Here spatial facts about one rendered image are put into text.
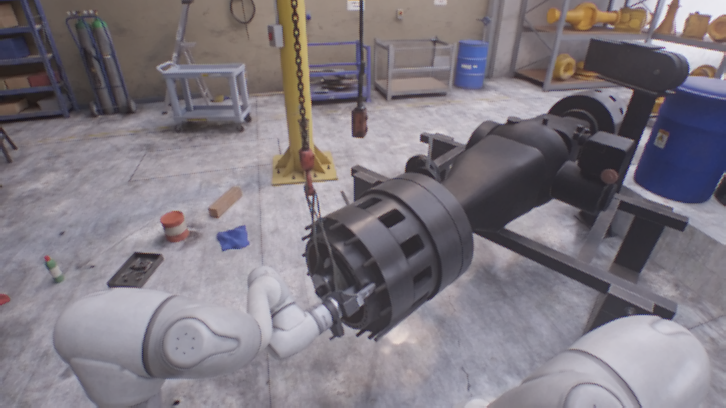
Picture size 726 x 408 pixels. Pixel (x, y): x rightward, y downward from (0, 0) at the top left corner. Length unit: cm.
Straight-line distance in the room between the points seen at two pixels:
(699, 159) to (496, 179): 194
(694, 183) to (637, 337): 303
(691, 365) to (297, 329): 90
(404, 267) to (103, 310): 94
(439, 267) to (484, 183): 61
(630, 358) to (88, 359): 76
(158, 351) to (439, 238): 107
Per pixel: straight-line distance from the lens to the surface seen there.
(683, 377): 61
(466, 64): 742
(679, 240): 346
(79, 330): 71
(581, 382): 48
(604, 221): 261
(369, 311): 134
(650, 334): 61
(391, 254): 129
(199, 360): 58
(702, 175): 357
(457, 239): 150
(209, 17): 702
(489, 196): 189
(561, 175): 232
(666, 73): 318
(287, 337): 114
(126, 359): 67
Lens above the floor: 190
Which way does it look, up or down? 30 degrees down
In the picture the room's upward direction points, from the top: straight up
